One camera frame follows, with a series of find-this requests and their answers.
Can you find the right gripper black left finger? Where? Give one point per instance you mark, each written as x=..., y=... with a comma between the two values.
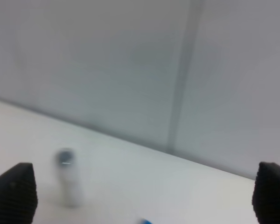
x=18, y=195

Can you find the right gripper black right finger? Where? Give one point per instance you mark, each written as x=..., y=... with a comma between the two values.
x=266, y=195

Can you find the small white bottle grey cap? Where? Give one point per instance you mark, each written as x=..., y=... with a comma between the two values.
x=69, y=178

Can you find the blue white toothpaste tube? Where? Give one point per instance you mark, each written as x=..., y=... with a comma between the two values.
x=144, y=221

